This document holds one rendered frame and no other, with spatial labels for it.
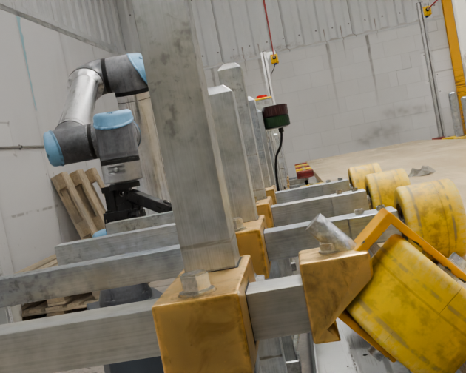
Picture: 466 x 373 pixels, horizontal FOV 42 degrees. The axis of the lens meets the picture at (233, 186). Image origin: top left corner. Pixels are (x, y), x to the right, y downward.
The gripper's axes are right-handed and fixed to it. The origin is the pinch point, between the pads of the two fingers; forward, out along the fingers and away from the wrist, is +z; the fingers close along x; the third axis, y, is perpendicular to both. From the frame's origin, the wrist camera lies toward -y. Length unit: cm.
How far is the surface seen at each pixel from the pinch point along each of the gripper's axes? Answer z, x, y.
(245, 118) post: -28, 47, -32
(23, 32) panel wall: -172, -455, 215
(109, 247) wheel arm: -12, 51, -9
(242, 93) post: -32, 47, -32
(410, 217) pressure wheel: -15, 78, -49
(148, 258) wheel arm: -14, 76, -22
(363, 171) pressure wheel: -16, 27, -50
